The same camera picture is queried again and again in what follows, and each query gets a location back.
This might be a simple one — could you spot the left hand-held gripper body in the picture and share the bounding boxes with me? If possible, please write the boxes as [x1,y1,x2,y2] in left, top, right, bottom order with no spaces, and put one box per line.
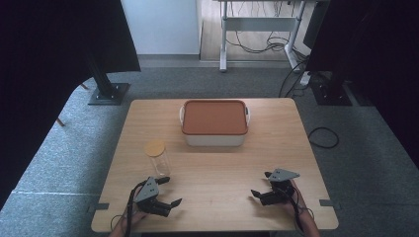
[133,176,173,218]

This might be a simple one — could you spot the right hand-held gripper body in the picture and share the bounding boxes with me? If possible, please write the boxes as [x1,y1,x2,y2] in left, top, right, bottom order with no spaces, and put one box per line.
[259,168,301,207]

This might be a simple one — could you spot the glass jar with yellow lid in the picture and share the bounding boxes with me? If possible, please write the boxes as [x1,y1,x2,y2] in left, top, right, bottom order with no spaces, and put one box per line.
[143,139,172,178]

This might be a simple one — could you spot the white box with orange lid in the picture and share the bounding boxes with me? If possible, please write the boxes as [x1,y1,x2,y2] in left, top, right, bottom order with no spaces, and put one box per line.
[179,99,251,148]

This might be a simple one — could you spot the person's right hand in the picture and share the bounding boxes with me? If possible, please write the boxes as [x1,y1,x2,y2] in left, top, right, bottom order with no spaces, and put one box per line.
[282,180,310,219]

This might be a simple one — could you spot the person's left hand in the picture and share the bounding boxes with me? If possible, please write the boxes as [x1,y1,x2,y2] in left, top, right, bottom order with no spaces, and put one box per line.
[119,210,150,234]

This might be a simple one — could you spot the grey tape strip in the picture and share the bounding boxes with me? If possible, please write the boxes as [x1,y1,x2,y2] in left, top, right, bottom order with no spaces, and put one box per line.
[86,201,111,213]
[318,198,342,210]

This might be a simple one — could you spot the black metal stand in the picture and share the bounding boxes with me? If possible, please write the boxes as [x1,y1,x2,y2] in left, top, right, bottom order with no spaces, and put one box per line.
[310,70,354,108]
[86,53,131,107]

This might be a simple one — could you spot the white power strip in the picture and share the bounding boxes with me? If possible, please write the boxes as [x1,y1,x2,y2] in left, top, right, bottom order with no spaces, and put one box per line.
[298,71,312,88]

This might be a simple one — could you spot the black curtain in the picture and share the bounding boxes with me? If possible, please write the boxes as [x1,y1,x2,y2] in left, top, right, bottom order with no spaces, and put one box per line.
[305,0,419,170]
[0,0,142,211]

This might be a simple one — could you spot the black upright panel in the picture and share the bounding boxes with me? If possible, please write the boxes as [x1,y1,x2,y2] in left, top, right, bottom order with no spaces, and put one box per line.
[302,0,331,50]

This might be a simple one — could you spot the left hand-held gripper cable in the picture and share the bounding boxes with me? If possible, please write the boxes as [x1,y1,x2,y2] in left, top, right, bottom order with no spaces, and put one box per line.
[111,179,150,237]

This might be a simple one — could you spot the hand-held gripper cable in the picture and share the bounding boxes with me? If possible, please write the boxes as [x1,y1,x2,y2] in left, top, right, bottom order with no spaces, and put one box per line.
[111,179,150,237]
[280,188,314,233]

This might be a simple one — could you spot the right hand-held gripper cable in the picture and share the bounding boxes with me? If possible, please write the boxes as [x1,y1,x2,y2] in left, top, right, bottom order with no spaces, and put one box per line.
[280,188,314,233]

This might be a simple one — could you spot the looped black floor cable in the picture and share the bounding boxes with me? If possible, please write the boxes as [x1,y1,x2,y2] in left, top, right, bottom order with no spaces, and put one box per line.
[307,126,341,150]

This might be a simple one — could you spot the long black floor cable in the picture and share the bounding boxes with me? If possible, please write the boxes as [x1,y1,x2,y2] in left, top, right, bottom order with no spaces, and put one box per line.
[278,58,310,99]

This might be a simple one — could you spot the tangled black cables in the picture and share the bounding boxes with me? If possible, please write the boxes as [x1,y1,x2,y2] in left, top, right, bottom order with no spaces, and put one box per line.
[225,0,310,55]

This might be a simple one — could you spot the white desk frame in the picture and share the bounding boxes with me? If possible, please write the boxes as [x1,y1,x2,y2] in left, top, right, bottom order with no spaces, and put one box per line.
[211,0,330,74]

